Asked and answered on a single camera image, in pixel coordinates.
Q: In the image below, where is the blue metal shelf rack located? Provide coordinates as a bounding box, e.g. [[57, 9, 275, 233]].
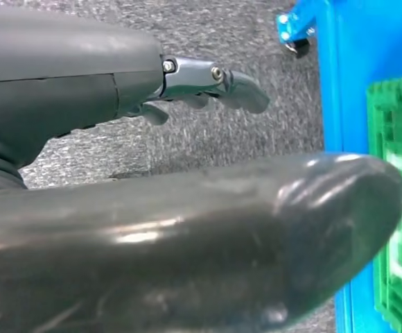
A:
[[276, 0, 402, 333]]

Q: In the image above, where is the green plastic crate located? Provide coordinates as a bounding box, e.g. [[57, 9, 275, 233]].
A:
[[366, 72, 402, 333]]

